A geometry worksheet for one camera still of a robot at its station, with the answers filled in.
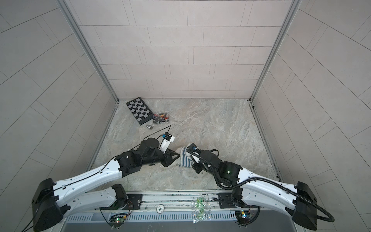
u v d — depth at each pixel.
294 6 0.71
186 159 0.73
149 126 0.98
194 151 0.60
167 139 0.64
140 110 1.05
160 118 1.02
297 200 0.41
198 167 0.64
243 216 0.68
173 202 0.72
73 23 0.76
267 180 0.46
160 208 0.69
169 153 0.64
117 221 0.64
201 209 0.69
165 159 0.62
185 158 0.73
